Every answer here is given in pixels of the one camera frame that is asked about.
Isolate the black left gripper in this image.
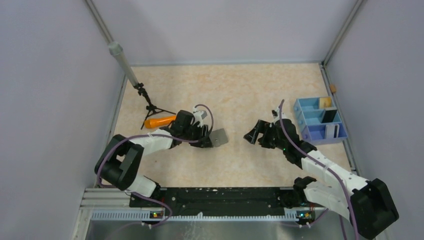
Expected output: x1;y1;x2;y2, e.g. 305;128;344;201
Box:
182;122;214;148

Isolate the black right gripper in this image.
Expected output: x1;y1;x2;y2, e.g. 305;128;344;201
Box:
244;119;287;151

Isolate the grey leather card holder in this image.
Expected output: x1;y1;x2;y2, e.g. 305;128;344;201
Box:
209;128;229;148

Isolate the silver VIP card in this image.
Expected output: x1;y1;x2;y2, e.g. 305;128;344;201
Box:
325;123;341;139

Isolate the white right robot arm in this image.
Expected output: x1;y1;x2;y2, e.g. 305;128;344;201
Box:
243;118;400;240

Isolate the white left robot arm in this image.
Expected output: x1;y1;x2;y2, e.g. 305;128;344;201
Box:
94;108;213;207

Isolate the black card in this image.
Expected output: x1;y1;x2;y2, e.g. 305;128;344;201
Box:
321;107;338;124

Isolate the gold card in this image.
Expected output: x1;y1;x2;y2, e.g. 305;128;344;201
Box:
318;96;333;109

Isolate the blue compartment organizer box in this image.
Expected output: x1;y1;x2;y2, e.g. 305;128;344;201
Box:
293;96;348;145

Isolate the orange toy microphone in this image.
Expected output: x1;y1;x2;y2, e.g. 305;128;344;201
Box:
144;115;177;129

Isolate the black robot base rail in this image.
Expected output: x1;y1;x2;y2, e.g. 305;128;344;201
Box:
129;187;317;221

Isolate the small orange wall object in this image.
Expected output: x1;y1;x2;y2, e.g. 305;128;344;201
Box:
329;84;337;94

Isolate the white slotted cable duct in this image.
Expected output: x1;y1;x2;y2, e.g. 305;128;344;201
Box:
91;209;299;222

